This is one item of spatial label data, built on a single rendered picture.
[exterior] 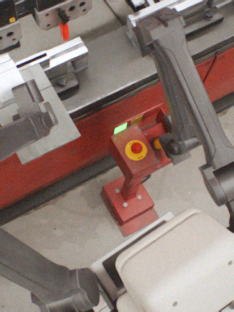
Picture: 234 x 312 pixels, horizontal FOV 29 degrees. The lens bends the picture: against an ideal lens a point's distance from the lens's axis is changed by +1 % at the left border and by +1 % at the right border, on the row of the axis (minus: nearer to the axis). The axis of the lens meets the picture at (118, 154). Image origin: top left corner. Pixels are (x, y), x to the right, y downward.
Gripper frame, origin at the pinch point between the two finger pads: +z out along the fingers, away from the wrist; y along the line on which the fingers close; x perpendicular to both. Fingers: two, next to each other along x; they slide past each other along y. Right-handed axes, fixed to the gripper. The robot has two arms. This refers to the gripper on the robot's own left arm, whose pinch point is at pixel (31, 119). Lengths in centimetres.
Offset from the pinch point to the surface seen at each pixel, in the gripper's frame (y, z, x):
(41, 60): -11.3, 11.1, -14.1
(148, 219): -39, 76, 72
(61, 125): -7.2, 0.7, 4.9
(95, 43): -32.9, 24.4, -12.8
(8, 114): 4.5, 5.6, -3.6
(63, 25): -16.0, -10.9, -18.8
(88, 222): -13, 83, 62
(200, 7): -70, 17, -10
